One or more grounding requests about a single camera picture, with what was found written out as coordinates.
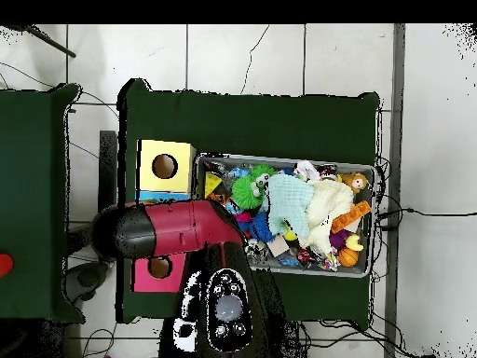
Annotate mint green muslin cloth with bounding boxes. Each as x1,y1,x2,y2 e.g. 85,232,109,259
266,172,316,240

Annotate wooden box with three holes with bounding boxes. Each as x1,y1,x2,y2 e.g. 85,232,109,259
130,138,197,295

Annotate shallow clear mesh bin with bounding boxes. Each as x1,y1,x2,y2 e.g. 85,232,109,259
191,154,376,279

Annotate large green spiky ball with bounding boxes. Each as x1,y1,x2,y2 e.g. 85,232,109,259
230,175,266,212

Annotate yellow cheese wedge toy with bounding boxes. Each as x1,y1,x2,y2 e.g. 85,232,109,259
204,172,224,199

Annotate small green spiky ball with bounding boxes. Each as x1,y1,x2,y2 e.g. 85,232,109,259
251,163,276,184

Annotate blue spiky rubber ball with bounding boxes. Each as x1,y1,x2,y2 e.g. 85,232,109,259
249,211,274,243

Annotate cream muslin cloth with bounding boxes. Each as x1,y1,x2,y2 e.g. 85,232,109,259
305,178,356,256

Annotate orange plastic toy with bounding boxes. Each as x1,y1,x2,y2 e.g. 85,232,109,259
331,200,373,235

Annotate small brown plush doll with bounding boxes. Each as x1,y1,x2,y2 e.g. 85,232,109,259
341,171,371,195

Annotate small orange basketball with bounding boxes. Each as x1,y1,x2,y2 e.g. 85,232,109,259
338,247,360,269

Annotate green cloth side table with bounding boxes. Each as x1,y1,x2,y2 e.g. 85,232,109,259
0,83,82,322

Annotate small red round object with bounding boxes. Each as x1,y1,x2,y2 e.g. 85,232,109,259
0,253,15,277

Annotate black cable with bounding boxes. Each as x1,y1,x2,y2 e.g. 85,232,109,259
375,207,477,227

